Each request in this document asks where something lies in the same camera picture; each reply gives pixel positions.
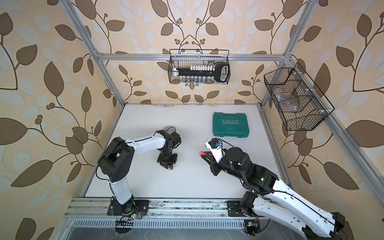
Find right wire basket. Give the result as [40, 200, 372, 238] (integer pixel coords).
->
[264, 63, 335, 131]

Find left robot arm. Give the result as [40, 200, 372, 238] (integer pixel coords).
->
[98, 130, 182, 206]

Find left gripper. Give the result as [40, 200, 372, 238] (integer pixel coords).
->
[158, 148, 179, 169]

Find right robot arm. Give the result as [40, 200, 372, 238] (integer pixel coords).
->
[200, 147, 347, 240]

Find back wire basket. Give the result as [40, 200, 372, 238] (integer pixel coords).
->
[168, 49, 231, 85]

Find black white tool in basket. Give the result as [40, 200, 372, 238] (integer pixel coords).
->
[168, 62, 231, 84]

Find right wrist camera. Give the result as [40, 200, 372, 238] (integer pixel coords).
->
[205, 138, 223, 163]

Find plastic bag in basket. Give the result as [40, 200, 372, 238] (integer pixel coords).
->
[274, 88, 300, 112]

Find green tool case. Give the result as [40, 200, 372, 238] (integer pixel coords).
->
[213, 112, 250, 138]

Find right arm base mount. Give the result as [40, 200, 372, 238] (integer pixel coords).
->
[226, 191, 263, 217]

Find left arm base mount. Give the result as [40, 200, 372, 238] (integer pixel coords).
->
[107, 196, 150, 219]

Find wire basket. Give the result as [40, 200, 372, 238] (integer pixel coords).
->
[168, 49, 231, 85]
[264, 63, 335, 131]

